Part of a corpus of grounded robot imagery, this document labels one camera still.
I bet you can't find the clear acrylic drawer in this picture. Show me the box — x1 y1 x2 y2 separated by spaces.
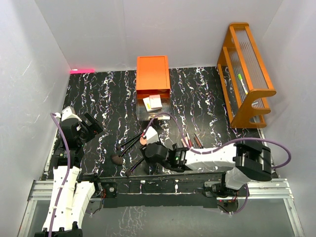
136 94 171 121

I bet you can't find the thin black makeup brush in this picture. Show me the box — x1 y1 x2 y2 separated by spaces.
116 132 143 151

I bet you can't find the orange drawer cabinet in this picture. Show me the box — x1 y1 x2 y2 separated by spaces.
136 55 171 100

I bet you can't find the pink tape strip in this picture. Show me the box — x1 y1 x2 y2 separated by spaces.
70 69 95 75

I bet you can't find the large fluffy powder brush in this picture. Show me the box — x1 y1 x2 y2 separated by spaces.
111 138 139 166

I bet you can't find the red lip pencil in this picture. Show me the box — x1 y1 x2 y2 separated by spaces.
186 132 193 148

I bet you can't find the pink lip gloss tube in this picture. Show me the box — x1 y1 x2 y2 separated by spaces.
181 137 189 147

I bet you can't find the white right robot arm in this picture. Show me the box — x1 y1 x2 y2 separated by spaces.
141 141 272 197

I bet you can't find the aluminium mounting rail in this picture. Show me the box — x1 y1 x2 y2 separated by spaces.
18 179 304 237

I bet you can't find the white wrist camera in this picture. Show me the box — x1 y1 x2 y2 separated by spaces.
143 126 159 145
54 106 79 121

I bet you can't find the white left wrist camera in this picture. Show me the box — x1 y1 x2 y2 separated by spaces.
54 106 79 121

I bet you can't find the orange wooden shelf rack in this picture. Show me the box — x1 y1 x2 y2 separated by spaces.
217 22 277 128

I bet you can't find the small black makeup brush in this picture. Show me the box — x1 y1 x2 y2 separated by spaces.
125 158 145 177

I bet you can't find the brown lipstick tube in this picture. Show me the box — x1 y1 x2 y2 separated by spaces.
194 137 201 149

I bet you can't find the pink square blush palette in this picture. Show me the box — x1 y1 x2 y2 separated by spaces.
149 94 162 110

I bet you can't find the green marker pen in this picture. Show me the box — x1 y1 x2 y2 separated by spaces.
237 74 248 95

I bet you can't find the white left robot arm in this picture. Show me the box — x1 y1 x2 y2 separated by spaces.
35 106 103 237

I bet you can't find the white square compact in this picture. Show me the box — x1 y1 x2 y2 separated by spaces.
143 97 153 113

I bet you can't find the round peach powder compact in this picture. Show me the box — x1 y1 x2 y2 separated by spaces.
140 136 147 146

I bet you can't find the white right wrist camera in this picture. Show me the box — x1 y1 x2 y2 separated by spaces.
143 126 159 145

